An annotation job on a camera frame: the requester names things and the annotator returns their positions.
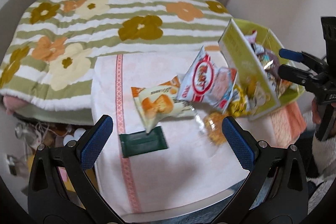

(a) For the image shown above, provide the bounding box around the yellow snack packet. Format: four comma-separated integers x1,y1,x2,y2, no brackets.
227,84,254,118

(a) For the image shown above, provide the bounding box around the light pink snack packet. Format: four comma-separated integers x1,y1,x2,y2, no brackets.
245,29,259,42

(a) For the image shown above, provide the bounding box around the pink blanket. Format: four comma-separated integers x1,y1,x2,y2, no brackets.
2,96,30,116

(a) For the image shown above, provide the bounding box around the green cardboard box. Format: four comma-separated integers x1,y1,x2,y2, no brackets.
218,18,306,121

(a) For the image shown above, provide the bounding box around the dark green snack packet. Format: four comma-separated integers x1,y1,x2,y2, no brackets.
119,125,169,158

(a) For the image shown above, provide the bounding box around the black white striped packet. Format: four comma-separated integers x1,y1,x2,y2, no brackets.
265,70,299,98

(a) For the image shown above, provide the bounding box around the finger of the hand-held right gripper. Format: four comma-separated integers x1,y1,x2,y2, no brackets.
277,64,319,88
278,48,327,70

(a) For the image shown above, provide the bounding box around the clear cookie packet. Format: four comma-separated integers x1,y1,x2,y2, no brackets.
194,111,229,147

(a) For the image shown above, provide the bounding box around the orange cloth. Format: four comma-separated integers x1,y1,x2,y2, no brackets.
270,101,308,149

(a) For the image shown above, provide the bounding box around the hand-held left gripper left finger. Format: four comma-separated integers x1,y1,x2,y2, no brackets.
27,114,120,224

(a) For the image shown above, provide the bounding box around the person's right forearm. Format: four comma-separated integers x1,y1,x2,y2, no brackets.
307,134,336,214

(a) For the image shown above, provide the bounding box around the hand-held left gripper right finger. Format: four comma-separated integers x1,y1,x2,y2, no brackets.
213,115,309,224

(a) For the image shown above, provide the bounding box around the orange white bread packet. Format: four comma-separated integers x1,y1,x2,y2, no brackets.
131,75,195,133

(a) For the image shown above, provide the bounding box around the floral striped blanket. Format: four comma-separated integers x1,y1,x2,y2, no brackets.
0,0,235,112

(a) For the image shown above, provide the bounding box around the white pink-striped towel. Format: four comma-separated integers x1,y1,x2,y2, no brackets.
90,51,277,217

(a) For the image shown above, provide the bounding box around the person's right hand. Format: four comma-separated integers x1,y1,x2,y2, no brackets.
311,98,323,125

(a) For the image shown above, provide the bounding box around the red white snack packet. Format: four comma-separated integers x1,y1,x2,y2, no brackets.
177,46,238,113

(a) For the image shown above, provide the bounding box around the dark purple snack packet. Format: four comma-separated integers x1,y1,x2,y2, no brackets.
263,47,283,73

